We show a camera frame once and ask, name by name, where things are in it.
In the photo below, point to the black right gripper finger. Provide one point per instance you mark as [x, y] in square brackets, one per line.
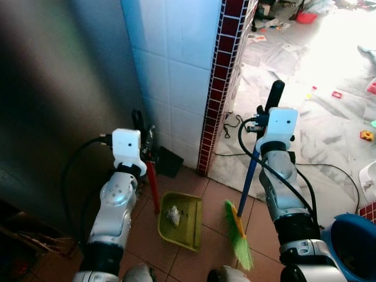
[275, 94]

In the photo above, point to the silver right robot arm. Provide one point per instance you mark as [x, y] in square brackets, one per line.
[285, 188]

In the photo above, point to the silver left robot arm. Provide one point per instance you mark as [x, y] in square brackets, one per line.
[114, 205]

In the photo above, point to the black square flat object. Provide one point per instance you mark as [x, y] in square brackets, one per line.
[169, 163]

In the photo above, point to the scattered paper sheets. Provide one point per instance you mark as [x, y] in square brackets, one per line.
[257, 37]

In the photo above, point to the small red flat toy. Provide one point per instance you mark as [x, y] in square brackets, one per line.
[337, 94]

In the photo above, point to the crumpled white paper scrap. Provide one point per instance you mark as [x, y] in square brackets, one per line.
[173, 216]

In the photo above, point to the black chair base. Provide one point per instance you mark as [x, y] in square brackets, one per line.
[262, 14]

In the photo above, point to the red plastic tub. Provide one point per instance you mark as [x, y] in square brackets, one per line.
[306, 17]

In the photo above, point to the grey metal cabinet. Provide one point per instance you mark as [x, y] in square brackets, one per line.
[53, 88]

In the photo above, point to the red toy box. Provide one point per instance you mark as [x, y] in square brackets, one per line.
[372, 87]

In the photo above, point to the yellow orange toy block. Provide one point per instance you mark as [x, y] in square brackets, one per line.
[366, 136]

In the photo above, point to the white plastic basin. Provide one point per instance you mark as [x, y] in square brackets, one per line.
[369, 182]

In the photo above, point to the grey left robot leg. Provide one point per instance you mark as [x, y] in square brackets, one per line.
[138, 273]

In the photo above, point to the grey robot leg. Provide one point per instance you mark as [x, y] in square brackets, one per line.
[220, 274]
[138, 273]

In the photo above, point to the grey right robot leg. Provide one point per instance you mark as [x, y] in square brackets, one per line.
[220, 274]

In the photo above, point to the blue plastic bucket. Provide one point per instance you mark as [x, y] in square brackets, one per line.
[346, 247]

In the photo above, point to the dark wooden crate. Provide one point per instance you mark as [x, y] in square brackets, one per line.
[29, 247]

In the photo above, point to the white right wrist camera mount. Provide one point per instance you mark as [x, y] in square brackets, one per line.
[281, 124]

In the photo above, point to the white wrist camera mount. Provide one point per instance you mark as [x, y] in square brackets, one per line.
[281, 124]
[126, 144]

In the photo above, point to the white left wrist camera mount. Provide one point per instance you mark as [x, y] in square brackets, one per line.
[126, 144]

